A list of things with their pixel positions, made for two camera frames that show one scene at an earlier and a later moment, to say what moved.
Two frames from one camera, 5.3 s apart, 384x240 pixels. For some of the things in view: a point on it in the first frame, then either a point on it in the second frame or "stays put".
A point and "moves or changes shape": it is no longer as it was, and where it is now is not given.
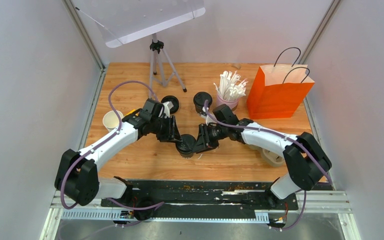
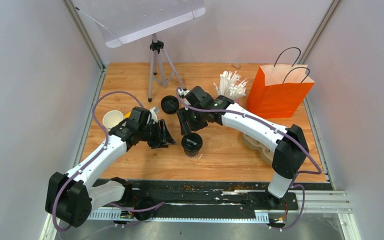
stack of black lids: (174, 102) stays put
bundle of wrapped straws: (230, 87) stays put
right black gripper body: (211, 135) -> (195, 119)
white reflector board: (121, 21) stays put
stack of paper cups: (111, 120) stays put
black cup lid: (187, 145) moves or changes shape
